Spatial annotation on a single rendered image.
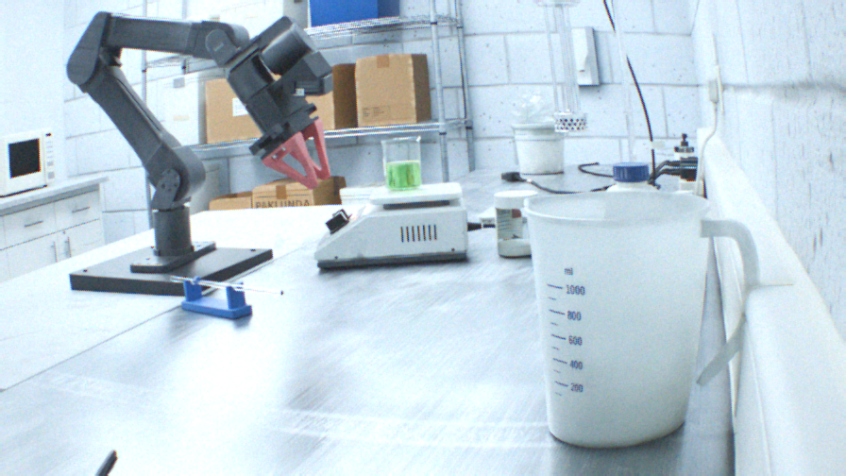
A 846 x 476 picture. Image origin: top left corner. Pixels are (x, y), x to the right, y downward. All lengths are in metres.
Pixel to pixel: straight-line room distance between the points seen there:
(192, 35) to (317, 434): 0.73
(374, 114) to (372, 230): 2.23
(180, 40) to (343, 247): 0.39
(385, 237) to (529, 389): 0.54
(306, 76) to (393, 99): 2.24
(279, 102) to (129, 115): 0.25
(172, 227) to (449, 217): 0.39
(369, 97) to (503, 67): 0.59
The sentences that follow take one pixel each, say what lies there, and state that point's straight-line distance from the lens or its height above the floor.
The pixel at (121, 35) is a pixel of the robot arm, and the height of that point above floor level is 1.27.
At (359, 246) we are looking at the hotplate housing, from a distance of 1.17.
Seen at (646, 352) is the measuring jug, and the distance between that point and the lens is 0.52.
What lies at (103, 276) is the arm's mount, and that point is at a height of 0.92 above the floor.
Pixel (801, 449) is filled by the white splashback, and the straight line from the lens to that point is 0.29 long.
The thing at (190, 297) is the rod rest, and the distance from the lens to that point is 1.02.
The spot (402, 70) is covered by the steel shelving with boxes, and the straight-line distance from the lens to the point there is 3.35.
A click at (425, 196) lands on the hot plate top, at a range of 1.16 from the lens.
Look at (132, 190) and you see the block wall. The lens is 4.49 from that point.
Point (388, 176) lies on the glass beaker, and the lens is 1.19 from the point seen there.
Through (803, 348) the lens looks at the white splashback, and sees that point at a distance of 0.39.
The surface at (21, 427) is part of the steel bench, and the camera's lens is 0.68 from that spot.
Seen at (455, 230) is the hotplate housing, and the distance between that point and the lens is 1.16.
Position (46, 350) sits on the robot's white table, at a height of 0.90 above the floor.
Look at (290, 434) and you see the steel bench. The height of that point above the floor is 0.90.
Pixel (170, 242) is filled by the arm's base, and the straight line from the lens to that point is 1.24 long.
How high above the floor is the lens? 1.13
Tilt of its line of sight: 10 degrees down
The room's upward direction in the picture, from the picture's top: 4 degrees counter-clockwise
